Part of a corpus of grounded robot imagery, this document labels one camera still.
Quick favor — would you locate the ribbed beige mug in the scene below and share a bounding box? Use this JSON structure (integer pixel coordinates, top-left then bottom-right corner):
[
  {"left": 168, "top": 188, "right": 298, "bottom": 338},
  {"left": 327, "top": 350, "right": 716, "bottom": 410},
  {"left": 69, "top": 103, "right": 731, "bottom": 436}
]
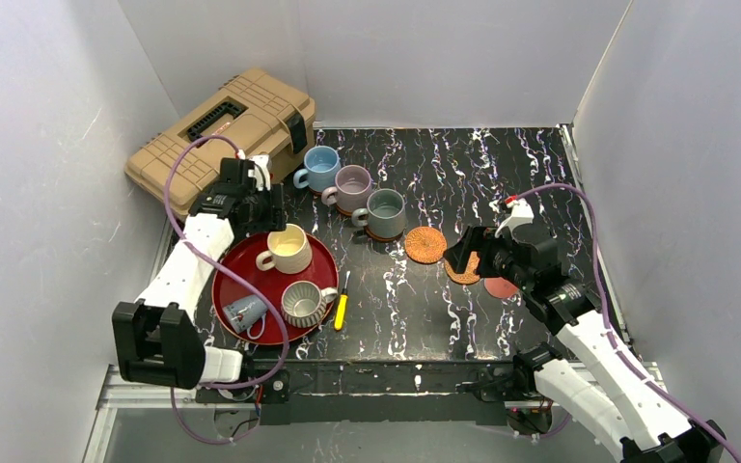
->
[{"left": 281, "top": 281, "right": 340, "bottom": 328}]

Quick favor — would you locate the woven rattan coaster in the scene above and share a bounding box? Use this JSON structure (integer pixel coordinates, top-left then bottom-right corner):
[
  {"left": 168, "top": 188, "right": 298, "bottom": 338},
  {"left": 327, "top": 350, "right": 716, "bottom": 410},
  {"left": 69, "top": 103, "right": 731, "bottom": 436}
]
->
[
  {"left": 443, "top": 252, "right": 480, "bottom": 285},
  {"left": 404, "top": 227, "right": 447, "bottom": 264}
]

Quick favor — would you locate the light blue mug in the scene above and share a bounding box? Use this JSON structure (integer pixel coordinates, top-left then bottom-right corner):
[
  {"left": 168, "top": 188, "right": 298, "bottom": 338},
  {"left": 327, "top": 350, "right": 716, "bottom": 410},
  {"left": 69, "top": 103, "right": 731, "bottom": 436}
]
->
[{"left": 292, "top": 146, "right": 342, "bottom": 194}]

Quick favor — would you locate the dark grey mug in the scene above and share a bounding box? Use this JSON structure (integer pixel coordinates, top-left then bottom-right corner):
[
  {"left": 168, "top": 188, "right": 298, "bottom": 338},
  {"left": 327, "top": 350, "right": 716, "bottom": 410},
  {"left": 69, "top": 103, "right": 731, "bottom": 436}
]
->
[{"left": 351, "top": 188, "right": 406, "bottom": 241}]

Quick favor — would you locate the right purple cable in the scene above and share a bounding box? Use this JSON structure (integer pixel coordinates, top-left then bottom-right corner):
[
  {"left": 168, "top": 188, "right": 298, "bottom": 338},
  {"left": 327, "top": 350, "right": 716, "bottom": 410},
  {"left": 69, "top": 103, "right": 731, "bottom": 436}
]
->
[{"left": 501, "top": 183, "right": 741, "bottom": 463}]

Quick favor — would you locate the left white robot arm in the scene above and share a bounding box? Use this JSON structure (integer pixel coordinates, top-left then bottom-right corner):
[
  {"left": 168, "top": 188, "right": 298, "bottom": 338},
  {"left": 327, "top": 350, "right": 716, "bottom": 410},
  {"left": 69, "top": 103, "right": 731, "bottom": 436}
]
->
[{"left": 112, "top": 154, "right": 286, "bottom": 390}]

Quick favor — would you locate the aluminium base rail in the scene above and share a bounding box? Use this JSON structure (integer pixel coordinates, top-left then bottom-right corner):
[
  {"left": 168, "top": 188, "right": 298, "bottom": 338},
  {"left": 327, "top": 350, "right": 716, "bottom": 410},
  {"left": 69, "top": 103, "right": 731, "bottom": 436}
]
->
[{"left": 82, "top": 361, "right": 692, "bottom": 463}]

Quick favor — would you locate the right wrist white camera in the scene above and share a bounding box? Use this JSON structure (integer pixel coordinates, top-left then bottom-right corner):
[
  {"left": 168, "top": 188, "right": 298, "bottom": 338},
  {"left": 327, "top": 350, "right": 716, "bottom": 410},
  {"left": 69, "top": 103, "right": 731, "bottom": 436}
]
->
[{"left": 494, "top": 196, "right": 535, "bottom": 237}]

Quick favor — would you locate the lilac mug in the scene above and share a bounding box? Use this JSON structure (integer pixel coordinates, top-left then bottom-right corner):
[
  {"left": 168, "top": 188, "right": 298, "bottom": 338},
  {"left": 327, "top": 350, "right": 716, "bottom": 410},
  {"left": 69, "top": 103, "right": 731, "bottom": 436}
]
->
[{"left": 321, "top": 165, "right": 373, "bottom": 216}]

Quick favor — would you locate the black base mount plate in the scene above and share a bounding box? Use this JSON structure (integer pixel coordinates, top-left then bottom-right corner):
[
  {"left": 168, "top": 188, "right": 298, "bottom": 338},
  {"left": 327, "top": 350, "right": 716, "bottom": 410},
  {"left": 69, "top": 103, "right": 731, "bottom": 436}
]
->
[{"left": 195, "top": 369, "right": 290, "bottom": 406}]

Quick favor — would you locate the yellow handled screwdriver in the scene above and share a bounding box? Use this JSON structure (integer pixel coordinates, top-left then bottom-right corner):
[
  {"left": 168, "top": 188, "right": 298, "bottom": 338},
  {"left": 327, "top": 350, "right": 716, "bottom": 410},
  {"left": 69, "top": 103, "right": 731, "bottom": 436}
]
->
[{"left": 334, "top": 270, "right": 351, "bottom": 331}]

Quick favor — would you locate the small white grey mug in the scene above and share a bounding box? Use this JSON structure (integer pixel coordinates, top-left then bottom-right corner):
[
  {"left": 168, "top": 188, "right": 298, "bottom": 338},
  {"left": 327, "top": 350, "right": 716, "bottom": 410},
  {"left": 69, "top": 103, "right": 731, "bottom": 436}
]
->
[{"left": 223, "top": 295, "right": 267, "bottom": 340}]

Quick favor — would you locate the tan plastic toolbox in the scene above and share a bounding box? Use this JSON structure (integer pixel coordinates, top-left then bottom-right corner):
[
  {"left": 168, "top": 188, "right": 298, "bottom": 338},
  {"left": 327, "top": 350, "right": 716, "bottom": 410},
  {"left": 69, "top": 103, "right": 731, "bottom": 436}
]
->
[{"left": 124, "top": 68, "right": 316, "bottom": 200}]

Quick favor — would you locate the red apple coaster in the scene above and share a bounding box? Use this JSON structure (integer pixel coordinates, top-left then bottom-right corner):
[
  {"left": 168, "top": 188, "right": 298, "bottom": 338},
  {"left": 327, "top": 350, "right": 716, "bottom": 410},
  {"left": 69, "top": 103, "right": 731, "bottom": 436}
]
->
[{"left": 484, "top": 278, "right": 519, "bottom": 299}]

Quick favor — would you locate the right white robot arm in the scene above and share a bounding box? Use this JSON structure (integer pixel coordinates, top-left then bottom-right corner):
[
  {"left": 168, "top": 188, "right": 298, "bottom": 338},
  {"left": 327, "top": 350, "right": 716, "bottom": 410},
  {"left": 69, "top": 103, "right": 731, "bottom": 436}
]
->
[{"left": 444, "top": 224, "right": 723, "bottom": 462}]

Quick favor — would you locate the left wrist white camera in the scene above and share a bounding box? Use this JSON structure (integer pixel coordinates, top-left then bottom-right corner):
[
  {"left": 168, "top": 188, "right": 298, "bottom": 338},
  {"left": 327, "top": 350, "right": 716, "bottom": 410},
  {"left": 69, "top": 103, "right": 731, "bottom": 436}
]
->
[{"left": 250, "top": 153, "right": 271, "bottom": 191}]

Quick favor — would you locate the cream yellow mug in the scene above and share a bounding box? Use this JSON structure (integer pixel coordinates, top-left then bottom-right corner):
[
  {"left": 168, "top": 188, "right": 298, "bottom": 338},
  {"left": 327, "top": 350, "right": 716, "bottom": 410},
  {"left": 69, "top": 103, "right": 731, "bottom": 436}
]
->
[{"left": 255, "top": 224, "right": 313, "bottom": 275}]

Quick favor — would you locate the wrist white camera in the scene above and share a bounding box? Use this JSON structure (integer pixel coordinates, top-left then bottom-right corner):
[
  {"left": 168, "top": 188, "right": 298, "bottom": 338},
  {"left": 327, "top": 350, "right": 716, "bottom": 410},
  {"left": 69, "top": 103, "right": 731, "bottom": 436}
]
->
[
  {"left": 494, "top": 196, "right": 535, "bottom": 237},
  {"left": 250, "top": 153, "right": 271, "bottom": 191}
]

